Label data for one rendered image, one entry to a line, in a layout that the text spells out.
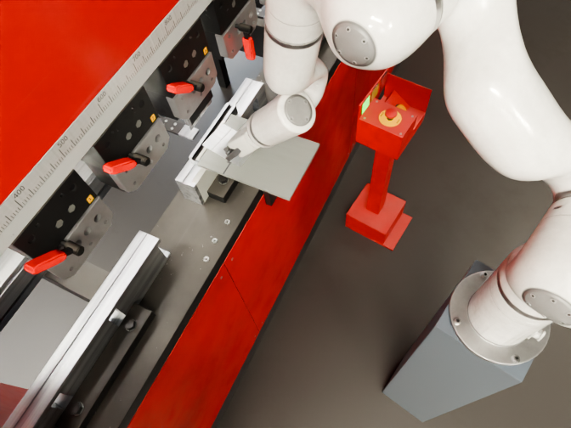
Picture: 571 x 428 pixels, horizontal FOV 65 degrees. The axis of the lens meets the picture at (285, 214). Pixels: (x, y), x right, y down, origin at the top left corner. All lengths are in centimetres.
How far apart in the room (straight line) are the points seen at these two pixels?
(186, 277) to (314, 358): 93
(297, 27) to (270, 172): 52
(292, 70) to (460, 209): 166
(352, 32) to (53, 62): 44
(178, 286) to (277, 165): 39
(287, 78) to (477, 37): 31
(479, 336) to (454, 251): 122
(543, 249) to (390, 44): 31
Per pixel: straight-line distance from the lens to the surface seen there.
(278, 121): 86
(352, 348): 196
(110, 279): 113
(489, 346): 98
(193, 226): 122
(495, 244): 225
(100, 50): 80
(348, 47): 48
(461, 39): 58
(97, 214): 91
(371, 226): 203
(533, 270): 62
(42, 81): 73
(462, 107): 56
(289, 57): 71
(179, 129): 125
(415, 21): 48
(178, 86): 91
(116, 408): 114
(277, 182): 110
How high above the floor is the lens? 192
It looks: 61 degrees down
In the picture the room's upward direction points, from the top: 10 degrees counter-clockwise
